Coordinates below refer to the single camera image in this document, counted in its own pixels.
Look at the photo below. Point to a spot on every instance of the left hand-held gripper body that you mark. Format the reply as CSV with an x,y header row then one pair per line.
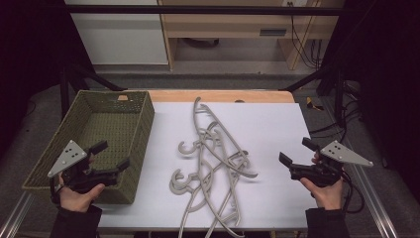
x,y
67,158

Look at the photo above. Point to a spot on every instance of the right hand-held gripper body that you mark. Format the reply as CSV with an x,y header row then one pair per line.
x,y
343,153

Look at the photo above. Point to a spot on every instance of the yellow and black tool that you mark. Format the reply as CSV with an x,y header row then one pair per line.
x,y
310,103

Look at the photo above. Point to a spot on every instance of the green woven basket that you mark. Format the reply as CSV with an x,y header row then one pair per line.
x,y
109,122

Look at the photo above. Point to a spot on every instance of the white table mat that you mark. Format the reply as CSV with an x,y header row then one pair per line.
x,y
270,132

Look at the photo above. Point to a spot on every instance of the person's left hand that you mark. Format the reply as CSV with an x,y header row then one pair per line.
x,y
77,201

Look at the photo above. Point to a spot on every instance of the black horizontal frame bar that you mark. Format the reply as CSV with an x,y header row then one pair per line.
x,y
198,10

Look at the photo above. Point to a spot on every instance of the light wooden desk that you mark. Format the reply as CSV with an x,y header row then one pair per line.
x,y
231,24

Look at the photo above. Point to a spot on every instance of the person's right hand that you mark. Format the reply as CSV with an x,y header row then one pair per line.
x,y
328,196

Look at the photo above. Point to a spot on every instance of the white cabinet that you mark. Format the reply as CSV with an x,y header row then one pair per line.
x,y
122,36

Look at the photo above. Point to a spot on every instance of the black stand legs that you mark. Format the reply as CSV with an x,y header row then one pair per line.
x,y
64,89
338,92

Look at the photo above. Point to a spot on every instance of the black curtain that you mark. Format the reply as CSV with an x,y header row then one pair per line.
x,y
29,59
386,82

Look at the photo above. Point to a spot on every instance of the aluminium frame rail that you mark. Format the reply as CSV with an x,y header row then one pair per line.
x,y
373,205
13,218

